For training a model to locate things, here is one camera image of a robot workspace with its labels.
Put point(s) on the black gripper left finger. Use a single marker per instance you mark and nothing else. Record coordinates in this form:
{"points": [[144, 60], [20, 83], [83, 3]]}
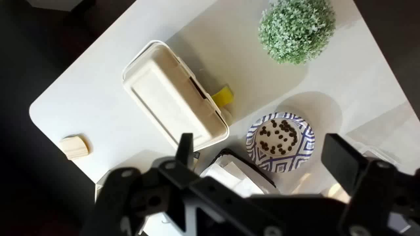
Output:
{"points": [[184, 151]]}

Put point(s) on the green potted plant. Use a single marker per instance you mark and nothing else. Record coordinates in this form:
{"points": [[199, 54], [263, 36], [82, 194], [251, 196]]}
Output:
{"points": [[296, 28]]}

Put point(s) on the pale wooden block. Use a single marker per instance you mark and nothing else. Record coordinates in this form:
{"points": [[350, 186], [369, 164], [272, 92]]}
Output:
{"points": [[75, 146]]}

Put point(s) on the black white patterned bowl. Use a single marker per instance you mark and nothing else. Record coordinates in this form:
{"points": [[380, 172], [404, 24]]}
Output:
{"points": [[280, 139]]}

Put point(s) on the white takeaway pack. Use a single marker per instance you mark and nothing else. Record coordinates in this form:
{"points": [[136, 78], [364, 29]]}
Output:
{"points": [[171, 96]]}

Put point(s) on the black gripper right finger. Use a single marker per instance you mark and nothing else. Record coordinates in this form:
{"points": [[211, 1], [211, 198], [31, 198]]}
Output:
{"points": [[346, 161]]}

